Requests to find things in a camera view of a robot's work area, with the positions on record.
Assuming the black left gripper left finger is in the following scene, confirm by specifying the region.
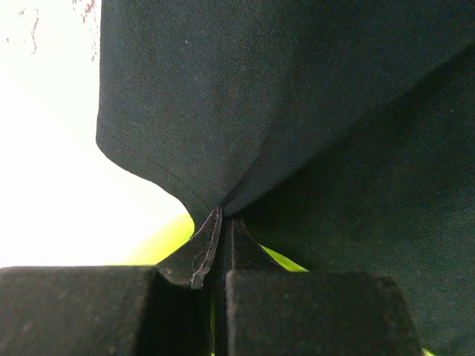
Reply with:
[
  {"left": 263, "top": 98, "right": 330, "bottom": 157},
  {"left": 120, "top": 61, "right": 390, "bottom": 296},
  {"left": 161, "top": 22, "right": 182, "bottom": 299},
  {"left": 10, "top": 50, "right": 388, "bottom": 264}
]
[{"left": 0, "top": 206, "right": 223, "bottom": 356}]

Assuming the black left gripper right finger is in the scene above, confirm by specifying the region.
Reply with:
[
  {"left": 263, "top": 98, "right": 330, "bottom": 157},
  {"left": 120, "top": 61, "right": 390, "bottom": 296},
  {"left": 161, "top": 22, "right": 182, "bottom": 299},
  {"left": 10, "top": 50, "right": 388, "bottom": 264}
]
[{"left": 214, "top": 219, "right": 423, "bottom": 356}]

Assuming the black garment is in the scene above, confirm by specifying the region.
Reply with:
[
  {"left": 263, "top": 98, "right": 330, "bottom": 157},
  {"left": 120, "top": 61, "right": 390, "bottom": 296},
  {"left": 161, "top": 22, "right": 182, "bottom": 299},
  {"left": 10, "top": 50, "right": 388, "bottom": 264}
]
[{"left": 96, "top": 1, "right": 474, "bottom": 355}]

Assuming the lime green laundry basket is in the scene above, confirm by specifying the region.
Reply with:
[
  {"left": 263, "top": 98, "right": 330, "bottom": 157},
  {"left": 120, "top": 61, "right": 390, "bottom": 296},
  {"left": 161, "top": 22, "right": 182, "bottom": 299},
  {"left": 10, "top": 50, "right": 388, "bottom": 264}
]
[{"left": 107, "top": 213, "right": 431, "bottom": 356}]

